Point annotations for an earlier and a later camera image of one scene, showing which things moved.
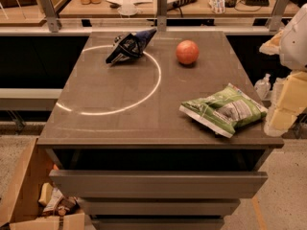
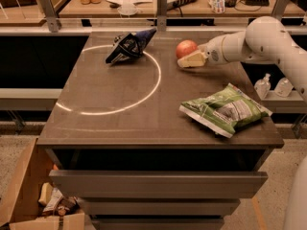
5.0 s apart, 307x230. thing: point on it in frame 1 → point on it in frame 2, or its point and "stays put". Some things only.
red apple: [187, 52] stays put
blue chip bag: [129, 45] stays put
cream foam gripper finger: [291, 102] → [193, 59]
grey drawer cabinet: [127, 154] stays put
